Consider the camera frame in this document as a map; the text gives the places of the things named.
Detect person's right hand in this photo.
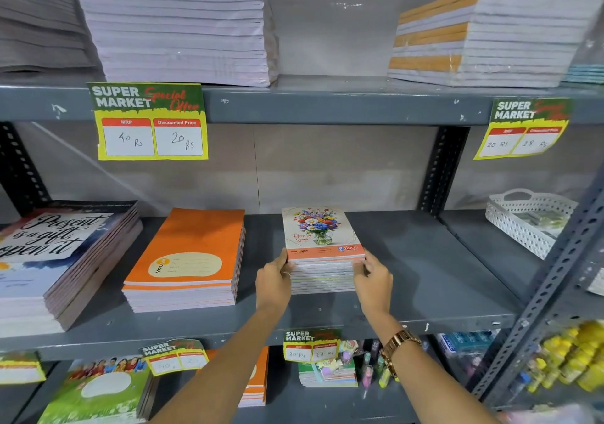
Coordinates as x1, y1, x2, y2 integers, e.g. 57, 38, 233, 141
353, 250, 394, 319

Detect person's left hand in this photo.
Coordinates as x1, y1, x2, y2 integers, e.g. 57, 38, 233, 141
255, 248, 294, 317

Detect stack of floral cover notebooks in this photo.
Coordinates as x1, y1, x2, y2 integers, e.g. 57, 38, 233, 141
282, 206, 366, 295

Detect person's right forearm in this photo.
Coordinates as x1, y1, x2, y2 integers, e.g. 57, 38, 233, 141
366, 310, 501, 424

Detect person's left forearm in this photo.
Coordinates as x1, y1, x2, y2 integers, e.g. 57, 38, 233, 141
151, 303, 289, 424

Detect gold wristwatch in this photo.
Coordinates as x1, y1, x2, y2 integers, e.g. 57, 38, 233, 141
380, 329, 423, 378

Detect small yellow green price label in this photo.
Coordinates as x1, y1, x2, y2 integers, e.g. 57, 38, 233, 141
283, 329, 341, 363

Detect bunch of pastel novelty pens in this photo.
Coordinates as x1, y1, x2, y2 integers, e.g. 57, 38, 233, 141
360, 339, 393, 399

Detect stack of small pastel notepads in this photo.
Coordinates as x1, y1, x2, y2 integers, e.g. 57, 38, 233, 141
298, 357, 358, 388

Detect short stack of orange notebooks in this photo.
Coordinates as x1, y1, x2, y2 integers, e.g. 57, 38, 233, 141
203, 347, 270, 408

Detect blue white stationery box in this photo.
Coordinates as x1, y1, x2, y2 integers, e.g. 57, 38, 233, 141
436, 331, 497, 359

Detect curled yellow green price label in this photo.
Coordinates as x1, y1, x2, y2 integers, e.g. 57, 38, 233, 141
140, 339, 209, 376

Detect white perforated plastic basket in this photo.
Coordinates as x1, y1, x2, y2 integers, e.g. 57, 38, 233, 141
485, 189, 579, 260

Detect grey metal shelf rack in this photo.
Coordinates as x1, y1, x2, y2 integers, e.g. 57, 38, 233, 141
0, 0, 604, 424

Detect packets in white basket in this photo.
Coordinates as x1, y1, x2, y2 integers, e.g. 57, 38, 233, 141
518, 210, 568, 239

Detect large yellow green price label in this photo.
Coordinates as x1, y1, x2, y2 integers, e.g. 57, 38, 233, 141
87, 82, 209, 161

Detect tilted yellow green price label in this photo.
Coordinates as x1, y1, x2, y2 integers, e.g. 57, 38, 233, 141
473, 97, 574, 160

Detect stack of script cover notebooks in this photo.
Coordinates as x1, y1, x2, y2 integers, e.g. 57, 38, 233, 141
0, 200, 143, 338

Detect stack of green cover notebooks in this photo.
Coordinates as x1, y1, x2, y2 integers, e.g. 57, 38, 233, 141
38, 355, 159, 424

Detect group of yellow glue bottles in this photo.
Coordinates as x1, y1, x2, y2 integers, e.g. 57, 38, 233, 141
528, 321, 604, 393

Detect pink plastic packet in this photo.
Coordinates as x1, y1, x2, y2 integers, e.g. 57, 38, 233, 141
500, 402, 604, 424

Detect stack of pale pink notebooks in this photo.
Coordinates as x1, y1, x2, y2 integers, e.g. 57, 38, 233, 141
71, 0, 279, 88

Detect stack of orange-spined white notebooks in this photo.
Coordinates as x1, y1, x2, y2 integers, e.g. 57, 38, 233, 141
388, 0, 604, 88

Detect stack of light blue notebooks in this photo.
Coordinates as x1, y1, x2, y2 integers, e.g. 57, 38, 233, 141
562, 64, 604, 85

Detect stack of grey notebooks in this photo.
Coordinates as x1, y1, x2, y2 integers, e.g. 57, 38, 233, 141
0, 0, 103, 75

